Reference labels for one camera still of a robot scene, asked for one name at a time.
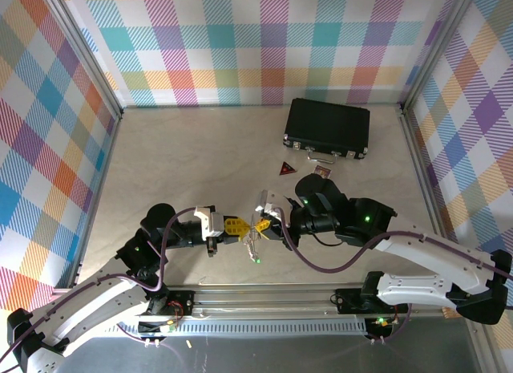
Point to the black briefcase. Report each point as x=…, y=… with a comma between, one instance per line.
x=326, y=122

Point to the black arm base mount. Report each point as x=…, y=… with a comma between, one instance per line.
x=348, y=301
x=182, y=302

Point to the small orange circuit board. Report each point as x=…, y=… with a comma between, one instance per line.
x=445, y=313

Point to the aluminium frame post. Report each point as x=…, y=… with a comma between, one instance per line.
x=435, y=48
x=85, y=48

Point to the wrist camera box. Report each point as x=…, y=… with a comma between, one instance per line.
x=210, y=222
x=272, y=202

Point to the aluminium side rail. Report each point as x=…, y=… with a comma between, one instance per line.
x=425, y=188
x=97, y=196

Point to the grey metal plate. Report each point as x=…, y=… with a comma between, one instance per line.
x=280, y=357

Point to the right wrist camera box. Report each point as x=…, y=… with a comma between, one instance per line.
x=272, y=202

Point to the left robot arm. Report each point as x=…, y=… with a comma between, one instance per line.
x=92, y=297

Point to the red triangle piece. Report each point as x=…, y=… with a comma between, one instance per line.
x=286, y=169

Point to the playing card box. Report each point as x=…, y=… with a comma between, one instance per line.
x=321, y=171

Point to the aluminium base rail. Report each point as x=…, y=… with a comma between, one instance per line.
x=260, y=298

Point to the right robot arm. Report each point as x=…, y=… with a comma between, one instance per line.
x=441, y=252

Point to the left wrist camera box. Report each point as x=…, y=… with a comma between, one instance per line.
x=210, y=222

